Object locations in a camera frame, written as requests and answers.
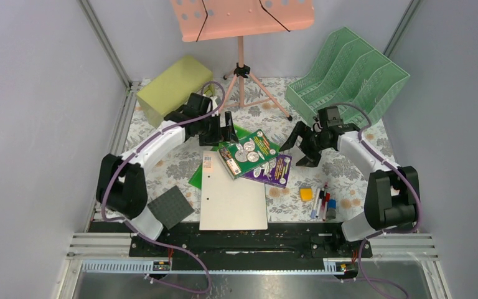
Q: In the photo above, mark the black pen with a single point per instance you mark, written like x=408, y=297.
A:
x=320, y=200

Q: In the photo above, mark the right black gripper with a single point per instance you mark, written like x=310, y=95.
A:
x=312, y=158

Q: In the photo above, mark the green transparent folder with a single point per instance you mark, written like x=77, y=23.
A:
x=200, y=175

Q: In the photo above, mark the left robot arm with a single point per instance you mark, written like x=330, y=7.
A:
x=121, y=189

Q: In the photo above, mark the yellow-green drawer cabinet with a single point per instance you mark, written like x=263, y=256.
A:
x=172, y=88

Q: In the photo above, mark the pink music stand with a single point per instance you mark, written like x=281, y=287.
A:
x=210, y=20

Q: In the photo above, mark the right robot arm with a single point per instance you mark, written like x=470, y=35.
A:
x=392, y=197

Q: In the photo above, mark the yellow eraser block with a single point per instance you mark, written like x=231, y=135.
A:
x=306, y=194

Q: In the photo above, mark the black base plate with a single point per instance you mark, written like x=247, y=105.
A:
x=282, y=246

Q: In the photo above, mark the blue white marker pen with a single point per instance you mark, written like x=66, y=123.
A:
x=315, y=201

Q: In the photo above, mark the green file organizer rack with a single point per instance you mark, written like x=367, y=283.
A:
x=348, y=70

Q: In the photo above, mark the dark grey studded plate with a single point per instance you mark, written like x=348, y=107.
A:
x=171, y=208

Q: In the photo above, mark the floral tablecloth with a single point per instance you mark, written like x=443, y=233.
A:
x=345, y=182

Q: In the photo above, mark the green puzzle book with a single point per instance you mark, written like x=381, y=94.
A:
x=248, y=153

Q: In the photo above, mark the purple puzzle book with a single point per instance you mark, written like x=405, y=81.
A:
x=284, y=167

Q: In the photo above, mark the red marker pen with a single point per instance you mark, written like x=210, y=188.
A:
x=325, y=202

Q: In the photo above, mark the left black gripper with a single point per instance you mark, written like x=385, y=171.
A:
x=228, y=136

